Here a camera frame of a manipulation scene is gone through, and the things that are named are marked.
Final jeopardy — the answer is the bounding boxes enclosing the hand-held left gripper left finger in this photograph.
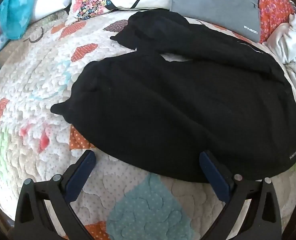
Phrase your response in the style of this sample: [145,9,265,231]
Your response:
[14,149,96,240]

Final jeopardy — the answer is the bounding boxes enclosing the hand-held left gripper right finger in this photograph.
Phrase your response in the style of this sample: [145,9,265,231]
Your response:
[199,150,282,240]

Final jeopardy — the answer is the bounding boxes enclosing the black pants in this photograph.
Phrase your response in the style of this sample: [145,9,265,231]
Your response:
[50,10,296,183]

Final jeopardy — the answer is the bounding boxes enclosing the heart patterned quilt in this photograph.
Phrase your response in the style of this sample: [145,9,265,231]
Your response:
[0,12,296,240]

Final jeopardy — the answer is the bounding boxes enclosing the white blanket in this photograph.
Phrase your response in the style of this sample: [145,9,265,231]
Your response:
[262,11,296,120]

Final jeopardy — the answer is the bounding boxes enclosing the grey laptop bag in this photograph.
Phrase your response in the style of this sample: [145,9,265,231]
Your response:
[169,0,262,43]

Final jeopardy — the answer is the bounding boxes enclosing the printed throw pillow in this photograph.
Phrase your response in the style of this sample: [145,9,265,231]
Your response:
[65,0,170,26]

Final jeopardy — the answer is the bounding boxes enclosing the teal star blanket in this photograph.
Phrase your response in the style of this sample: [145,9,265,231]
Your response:
[0,0,39,40]

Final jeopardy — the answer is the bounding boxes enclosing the red floral cushion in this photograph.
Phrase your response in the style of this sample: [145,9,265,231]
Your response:
[246,0,296,44]

